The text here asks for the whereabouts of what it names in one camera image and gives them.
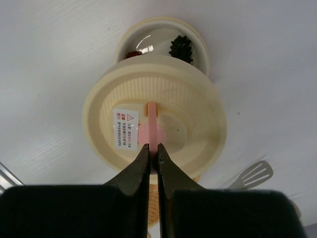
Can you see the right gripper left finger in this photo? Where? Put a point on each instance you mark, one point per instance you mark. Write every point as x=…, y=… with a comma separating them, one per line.
x=116, y=209

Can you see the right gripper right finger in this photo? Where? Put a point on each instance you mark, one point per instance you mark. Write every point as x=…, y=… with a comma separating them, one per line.
x=187, y=210

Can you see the metal tongs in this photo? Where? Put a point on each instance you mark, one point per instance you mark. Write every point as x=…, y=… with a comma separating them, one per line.
x=253, y=176

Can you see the cream lid pink knob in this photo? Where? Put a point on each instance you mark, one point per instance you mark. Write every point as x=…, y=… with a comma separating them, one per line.
x=189, y=111

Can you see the red sausage piece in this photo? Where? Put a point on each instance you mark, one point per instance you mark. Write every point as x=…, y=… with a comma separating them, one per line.
x=133, y=54

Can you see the pink lunch bowl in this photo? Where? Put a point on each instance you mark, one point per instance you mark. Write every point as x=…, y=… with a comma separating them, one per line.
x=154, y=36

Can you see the boat-shaped woven basket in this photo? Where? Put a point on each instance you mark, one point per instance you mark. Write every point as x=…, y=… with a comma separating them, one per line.
x=153, y=212

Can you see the aluminium mounting rail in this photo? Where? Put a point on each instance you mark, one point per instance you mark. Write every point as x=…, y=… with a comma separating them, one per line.
x=7, y=179

